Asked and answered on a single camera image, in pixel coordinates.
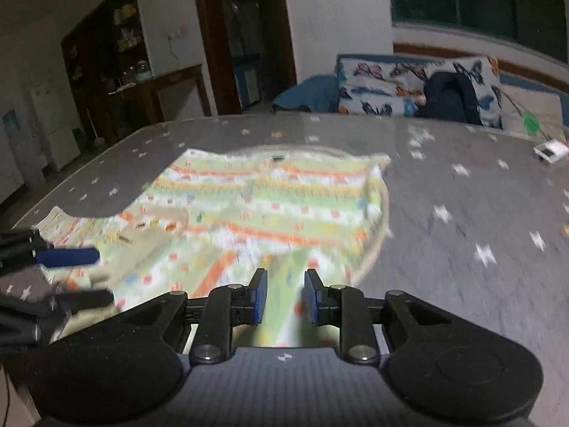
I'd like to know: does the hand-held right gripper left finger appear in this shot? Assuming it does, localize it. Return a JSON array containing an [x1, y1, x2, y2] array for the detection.
[[113, 268, 269, 365]]

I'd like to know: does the blue and white cabinet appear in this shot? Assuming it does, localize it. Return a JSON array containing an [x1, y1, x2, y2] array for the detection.
[[231, 53, 261, 108]]

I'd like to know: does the grey star-printed table cover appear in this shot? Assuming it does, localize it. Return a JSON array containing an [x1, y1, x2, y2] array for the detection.
[[0, 113, 569, 365]]

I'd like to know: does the small white device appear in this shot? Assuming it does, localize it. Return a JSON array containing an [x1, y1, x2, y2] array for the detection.
[[533, 139, 569, 167]]

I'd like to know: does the butterfly-printed cushion cover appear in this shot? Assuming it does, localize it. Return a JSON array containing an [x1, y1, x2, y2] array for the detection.
[[336, 56, 503, 130]]

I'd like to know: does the water dispenser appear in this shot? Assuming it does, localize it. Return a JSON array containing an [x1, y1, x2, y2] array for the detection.
[[0, 107, 28, 179]]

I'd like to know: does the dark wooden door frame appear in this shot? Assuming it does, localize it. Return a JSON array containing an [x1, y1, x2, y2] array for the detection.
[[191, 0, 298, 117]]

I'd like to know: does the green-framed window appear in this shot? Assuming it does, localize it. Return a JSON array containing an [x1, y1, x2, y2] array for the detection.
[[384, 0, 569, 65]]

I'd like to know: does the green toy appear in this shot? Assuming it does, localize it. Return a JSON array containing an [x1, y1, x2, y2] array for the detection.
[[522, 111, 541, 137]]

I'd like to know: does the white fridge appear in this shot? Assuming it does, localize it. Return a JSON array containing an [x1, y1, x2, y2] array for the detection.
[[29, 78, 81, 172]]

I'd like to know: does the pale patterned garment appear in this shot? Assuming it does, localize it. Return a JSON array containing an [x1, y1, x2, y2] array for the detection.
[[33, 148, 393, 348]]

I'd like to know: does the mop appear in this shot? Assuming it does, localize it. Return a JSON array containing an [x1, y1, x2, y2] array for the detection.
[[86, 111, 108, 150]]

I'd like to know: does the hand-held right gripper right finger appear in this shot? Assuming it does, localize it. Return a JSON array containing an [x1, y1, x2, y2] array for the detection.
[[303, 269, 451, 364]]

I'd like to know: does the blue sofa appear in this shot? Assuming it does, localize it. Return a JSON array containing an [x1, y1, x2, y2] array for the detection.
[[335, 53, 569, 143]]

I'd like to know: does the dark wooden shelf cabinet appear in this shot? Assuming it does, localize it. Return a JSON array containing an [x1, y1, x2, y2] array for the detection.
[[60, 0, 154, 144]]

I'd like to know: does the black backpack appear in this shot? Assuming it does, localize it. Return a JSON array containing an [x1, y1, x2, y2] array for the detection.
[[422, 71, 483, 126]]

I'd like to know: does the blue blanket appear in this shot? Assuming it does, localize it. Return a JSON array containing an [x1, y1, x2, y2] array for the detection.
[[272, 75, 341, 115]]

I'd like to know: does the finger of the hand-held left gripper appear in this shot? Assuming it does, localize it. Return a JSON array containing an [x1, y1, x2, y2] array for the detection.
[[0, 228, 101, 270], [0, 288, 115, 350]]

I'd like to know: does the wooden side table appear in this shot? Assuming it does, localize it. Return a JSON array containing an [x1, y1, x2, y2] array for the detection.
[[107, 64, 212, 141]]

